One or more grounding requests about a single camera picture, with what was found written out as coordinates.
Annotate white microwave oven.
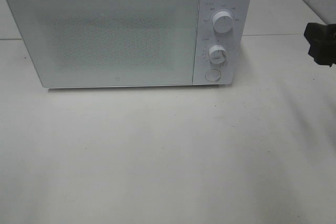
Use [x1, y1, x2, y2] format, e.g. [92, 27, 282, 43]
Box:
[6, 0, 250, 89]

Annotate white microwave knob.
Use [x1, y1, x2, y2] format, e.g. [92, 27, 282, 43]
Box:
[212, 10, 234, 34]
[208, 45, 227, 65]

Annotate white microwave door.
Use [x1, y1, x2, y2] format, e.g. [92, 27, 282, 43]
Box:
[7, 0, 198, 88]

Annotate round door release button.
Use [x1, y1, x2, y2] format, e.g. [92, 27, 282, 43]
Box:
[205, 69, 221, 82]

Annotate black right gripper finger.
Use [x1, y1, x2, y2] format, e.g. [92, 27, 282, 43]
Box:
[308, 41, 335, 67]
[303, 23, 335, 43]

